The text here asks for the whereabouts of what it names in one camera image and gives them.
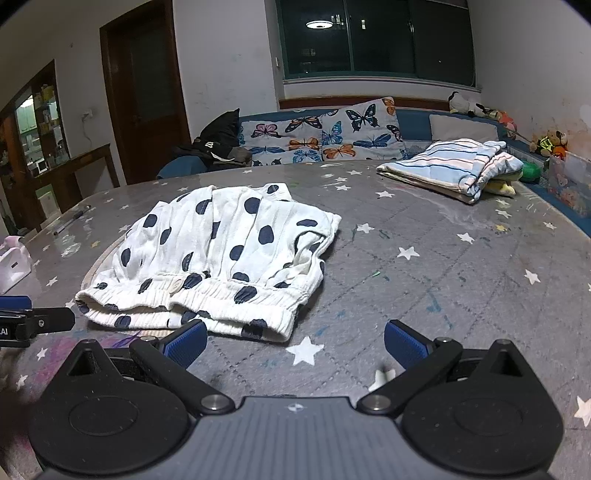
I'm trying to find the blue striped folded cloth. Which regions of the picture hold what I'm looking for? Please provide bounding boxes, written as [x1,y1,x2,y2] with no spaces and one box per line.
[376,138,525,205]

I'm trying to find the pen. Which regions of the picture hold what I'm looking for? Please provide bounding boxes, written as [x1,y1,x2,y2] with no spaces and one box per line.
[53,210,90,236]

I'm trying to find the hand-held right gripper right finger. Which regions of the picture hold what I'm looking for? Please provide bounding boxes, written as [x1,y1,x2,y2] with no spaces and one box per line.
[358,318,527,415]

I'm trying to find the black and white plush dog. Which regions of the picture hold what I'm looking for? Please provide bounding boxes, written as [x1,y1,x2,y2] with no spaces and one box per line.
[448,91,491,118]

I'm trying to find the grey star print tablecloth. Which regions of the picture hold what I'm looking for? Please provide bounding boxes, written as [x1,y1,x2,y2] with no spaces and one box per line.
[0,159,591,480]

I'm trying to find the dark wooden door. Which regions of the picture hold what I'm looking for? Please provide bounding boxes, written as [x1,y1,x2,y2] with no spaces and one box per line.
[100,0,192,188]

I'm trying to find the butterfly print pillow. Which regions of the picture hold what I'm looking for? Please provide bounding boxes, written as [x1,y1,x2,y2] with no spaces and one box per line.
[238,97,407,167]

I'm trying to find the clear printed storage box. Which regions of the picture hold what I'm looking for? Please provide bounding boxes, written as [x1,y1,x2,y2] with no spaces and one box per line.
[545,152,591,217]

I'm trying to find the pink white box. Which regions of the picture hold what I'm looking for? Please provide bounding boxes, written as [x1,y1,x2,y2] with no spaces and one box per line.
[0,235,32,295]

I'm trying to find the wooden glass display cabinet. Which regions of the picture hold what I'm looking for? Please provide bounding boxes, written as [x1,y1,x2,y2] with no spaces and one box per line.
[0,59,70,232]

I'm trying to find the dark green framed window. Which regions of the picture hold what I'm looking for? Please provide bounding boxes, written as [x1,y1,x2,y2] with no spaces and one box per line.
[276,0,476,88]

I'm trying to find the white pillow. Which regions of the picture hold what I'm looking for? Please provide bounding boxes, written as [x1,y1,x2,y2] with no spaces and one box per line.
[429,114,500,144]

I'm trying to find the white navy polka dot pants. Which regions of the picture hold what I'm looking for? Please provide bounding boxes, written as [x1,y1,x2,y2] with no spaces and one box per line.
[75,183,342,343]

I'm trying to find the dark wooden counter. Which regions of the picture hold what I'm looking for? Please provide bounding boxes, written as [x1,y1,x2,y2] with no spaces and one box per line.
[28,144,120,232]

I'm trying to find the brown plush bear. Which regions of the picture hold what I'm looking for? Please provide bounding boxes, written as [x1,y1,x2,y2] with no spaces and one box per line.
[530,130,568,160]

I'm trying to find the yellow cloth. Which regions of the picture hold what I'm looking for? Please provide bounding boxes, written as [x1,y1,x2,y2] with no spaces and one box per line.
[482,178,520,198]

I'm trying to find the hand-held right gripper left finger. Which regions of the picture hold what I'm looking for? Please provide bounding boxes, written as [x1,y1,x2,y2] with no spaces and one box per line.
[67,318,235,416]

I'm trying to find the black bag on sofa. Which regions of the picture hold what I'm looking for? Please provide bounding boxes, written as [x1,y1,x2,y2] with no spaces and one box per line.
[173,108,252,169]

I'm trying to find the round built-in hot plate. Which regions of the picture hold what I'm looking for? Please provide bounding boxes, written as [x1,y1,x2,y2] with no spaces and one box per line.
[76,237,139,305]

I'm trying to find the blue sofa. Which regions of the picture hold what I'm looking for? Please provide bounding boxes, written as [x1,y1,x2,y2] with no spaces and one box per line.
[157,107,591,229]

